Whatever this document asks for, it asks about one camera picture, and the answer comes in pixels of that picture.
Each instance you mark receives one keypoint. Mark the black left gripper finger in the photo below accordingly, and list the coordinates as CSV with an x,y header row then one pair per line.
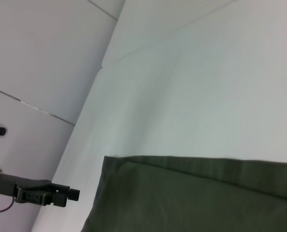
x,y
41,197
65,192

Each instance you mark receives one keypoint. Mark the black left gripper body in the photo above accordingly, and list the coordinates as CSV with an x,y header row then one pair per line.
x,y
12,184

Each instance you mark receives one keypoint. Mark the dark green printed T-shirt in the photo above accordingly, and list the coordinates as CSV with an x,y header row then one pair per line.
x,y
194,198

